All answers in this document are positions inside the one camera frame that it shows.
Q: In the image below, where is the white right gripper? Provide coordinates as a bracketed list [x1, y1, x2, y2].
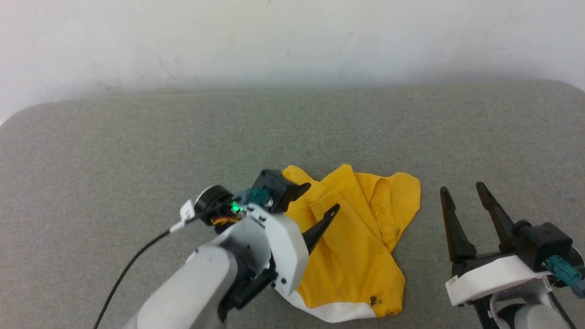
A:
[440, 181, 550, 307]

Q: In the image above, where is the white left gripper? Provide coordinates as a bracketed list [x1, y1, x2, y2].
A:
[227, 182, 341, 311]

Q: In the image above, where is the yellow fox print t-shirt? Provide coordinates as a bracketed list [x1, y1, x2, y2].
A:
[274, 164, 421, 323]

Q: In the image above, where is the grey fabric sofa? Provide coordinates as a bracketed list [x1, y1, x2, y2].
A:
[0, 80, 585, 329]

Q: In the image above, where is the black right cable, teal plug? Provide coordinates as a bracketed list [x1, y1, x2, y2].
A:
[543, 255, 585, 329]

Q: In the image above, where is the black cable, teal plug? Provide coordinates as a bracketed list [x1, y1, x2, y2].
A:
[93, 186, 269, 329]
[543, 255, 585, 329]

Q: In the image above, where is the white cable tag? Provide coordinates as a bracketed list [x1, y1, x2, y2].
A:
[169, 199, 196, 234]

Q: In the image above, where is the black left cable, teal plug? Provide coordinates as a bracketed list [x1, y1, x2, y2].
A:
[93, 186, 269, 329]

